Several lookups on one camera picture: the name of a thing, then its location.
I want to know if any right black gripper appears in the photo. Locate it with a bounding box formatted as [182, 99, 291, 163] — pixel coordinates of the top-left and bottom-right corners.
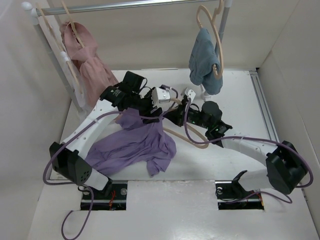
[163, 98, 212, 130]

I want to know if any purple t shirt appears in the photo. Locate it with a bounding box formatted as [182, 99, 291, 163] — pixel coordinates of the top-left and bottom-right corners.
[85, 108, 177, 177]

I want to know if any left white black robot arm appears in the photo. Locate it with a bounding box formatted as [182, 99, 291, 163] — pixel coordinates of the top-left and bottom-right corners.
[49, 71, 162, 199]

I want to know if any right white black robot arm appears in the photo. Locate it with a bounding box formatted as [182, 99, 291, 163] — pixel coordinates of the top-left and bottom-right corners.
[164, 97, 313, 197]

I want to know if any wooden hanger with blue garment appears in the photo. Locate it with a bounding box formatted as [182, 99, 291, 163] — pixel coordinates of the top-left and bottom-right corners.
[196, 2, 224, 80]

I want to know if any wooden hanger with pink dress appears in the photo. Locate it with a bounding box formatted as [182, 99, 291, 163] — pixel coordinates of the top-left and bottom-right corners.
[60, 0, 85, 49]

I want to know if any blue garment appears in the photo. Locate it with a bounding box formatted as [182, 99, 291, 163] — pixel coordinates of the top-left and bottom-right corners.
[188, 27, 223, 95]

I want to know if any pink dress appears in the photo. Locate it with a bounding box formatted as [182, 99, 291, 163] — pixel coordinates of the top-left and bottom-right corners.
[59, 21, 118, 107]

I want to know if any white clothes rack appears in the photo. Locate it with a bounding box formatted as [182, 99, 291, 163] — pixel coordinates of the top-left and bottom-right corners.
[21, 0, 233, 114]

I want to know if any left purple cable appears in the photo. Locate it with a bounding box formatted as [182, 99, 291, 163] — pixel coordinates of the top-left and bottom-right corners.
[42, 84, 180, 240]

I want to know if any purple cable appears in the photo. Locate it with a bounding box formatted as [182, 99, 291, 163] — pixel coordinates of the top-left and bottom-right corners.
[42, 84, 180, 240]
[183, 97, 315, 204]

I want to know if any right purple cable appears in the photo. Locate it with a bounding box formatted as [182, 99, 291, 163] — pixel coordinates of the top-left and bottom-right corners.
[183, 97, 315, 204]

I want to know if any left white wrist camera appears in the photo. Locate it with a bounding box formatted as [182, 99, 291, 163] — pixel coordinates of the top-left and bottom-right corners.
[151, 87, 171, 107]

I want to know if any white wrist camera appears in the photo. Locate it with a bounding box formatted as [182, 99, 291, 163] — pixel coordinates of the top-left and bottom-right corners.
[183, 87, 196, 102]
[151, 87, 171, 107]

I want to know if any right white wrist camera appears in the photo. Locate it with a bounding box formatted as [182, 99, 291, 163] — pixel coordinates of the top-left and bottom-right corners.
[183, 87, 196, 102]

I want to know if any aluminium rail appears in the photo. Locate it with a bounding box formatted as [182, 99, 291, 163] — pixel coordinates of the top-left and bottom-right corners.
[249, 70, 279, 142]

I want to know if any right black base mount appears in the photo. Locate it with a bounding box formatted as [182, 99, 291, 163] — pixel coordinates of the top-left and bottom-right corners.
[215, 170, 265, 210]

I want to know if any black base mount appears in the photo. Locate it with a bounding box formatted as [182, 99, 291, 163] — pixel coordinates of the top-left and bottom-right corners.
[215, 170, 265, 210]
[78, 181, 128, 211]

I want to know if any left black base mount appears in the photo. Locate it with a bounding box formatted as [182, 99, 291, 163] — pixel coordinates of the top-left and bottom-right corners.
[78, 181, 128, 211]

